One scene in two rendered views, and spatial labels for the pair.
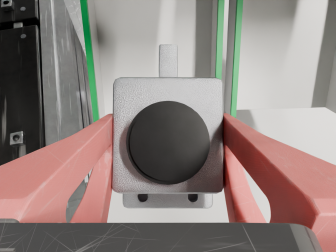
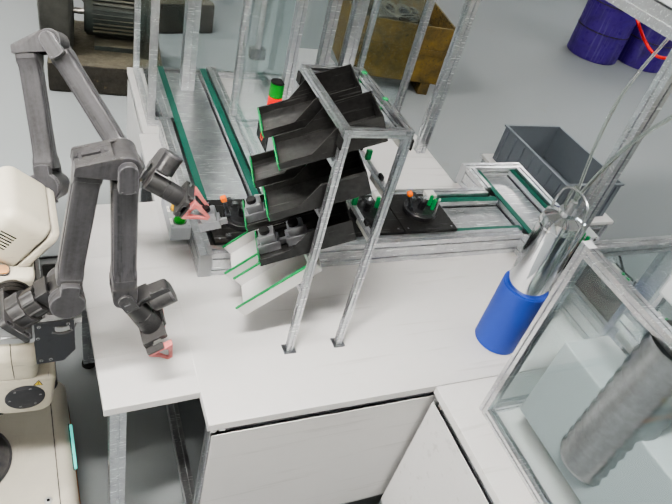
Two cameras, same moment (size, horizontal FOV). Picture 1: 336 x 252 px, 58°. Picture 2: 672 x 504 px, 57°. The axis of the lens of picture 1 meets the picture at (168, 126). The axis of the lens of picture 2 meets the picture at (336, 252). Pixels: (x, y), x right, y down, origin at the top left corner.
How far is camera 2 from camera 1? 1.81 m
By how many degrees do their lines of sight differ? 48
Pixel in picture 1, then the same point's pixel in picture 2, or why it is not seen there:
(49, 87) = not seen: hidden behind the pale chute
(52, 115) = not seen: hidden behind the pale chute
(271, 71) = (254, 290)
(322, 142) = (240, 357)
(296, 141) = (240, 347)
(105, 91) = (242, 247)
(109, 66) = (249, 244)
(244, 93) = (247, 287)
